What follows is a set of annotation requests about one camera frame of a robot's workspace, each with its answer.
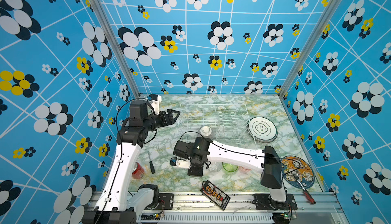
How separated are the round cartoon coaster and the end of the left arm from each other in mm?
697

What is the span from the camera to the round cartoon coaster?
0.80 meters

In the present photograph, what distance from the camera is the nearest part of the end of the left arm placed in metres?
0.61
